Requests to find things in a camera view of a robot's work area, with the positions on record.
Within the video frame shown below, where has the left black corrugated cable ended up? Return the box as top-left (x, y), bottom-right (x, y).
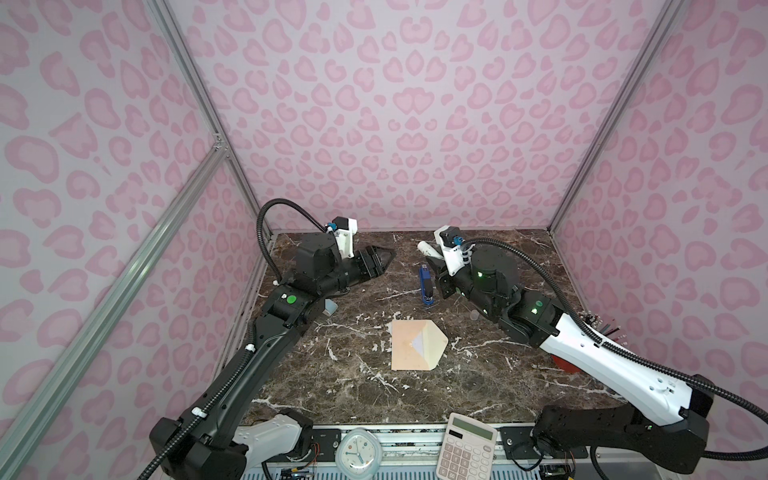
top-left (136, 197), bottom-right (328, 480)

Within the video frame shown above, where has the white calculator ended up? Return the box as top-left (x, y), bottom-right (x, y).
top-left (436, 413), bottom-right (499, 480)

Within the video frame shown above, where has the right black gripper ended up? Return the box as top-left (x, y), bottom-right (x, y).
top-left (424, 248), bottom-right (503, 318)

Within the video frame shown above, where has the right black corrugated cable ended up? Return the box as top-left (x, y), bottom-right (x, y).
top-left (461, 238), bottom-right (768, 462)

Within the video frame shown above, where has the light blue box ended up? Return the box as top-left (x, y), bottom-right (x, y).
top-left (323, 299), bottom-right (338, 317)

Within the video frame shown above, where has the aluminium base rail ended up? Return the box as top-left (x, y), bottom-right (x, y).
top-left (239, 422), bottom-right (678, 479)

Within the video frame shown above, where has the beige envelope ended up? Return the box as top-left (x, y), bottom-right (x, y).
top-left (390, 320), bottom-right (448, 371)

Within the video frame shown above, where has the white round clock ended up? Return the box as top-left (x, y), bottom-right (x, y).
top-left (335, 428), bottom-right (383, 480)

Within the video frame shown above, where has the black corrugated cable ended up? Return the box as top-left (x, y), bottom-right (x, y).
top-left (136, 197), bottom-right (328, 480)
top-left (461, 238), bottom-right (768, 462)

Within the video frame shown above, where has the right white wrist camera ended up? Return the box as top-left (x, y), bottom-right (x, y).
top-left (434, 225), bottom-right (470, 276)

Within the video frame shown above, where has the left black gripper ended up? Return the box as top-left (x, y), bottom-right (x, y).
top-left (318, 244), bottom-right (396, 300)

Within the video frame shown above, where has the white glue stick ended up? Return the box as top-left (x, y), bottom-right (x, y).
top-left (417, 241), bottom-right (444, 260)

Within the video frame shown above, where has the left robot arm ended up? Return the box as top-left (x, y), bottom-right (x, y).
top-left (139, 233), bottom-right (396, 479)

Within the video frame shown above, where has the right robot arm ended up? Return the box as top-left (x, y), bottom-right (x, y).
top-left (418, 241), bottom-right (712, 475)

